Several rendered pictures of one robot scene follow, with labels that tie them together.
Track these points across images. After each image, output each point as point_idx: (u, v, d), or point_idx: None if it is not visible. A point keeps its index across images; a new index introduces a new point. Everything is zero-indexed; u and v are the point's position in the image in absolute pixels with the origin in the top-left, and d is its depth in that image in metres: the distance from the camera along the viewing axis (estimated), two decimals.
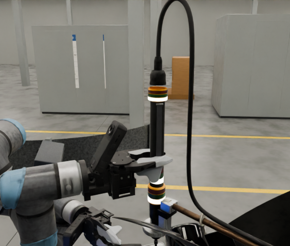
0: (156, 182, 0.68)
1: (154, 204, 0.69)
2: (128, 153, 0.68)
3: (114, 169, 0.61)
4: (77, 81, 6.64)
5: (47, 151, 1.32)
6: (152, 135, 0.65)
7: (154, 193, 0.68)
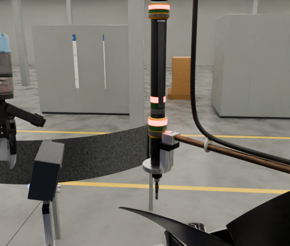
0: (157, 112, 0.63)
1: (155, 137, 0.64)
2: None
3: None
4: (77, 81, 6.64)
5: (47, 151, 1.32)
6: (153, 58, 0.60)
7: (155, 124, 0.63)
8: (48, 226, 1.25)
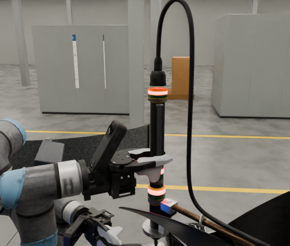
0: (156, 183, 0.68)
1: (154, 204, 0.69)
2: (128, 153, 0.68)
3: (114, 169, 0.61)
4: (77, 81, 6.64)
5: (47, 151, 1.32)
6: (152, 136, 0.65)
7: (154, 194, 0.68)
8: None
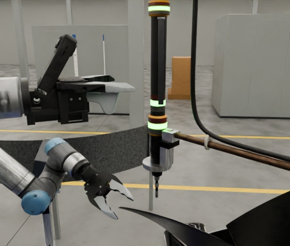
0: (157, 110, 0.63)
1: (155, 134, 0.64)
2: None
3: (62, 87, 0.52)
4: None
5: None
6: (153, 55, 0.60)
7: (155, 122, 0.63)
8: (48, 226, 1.25)
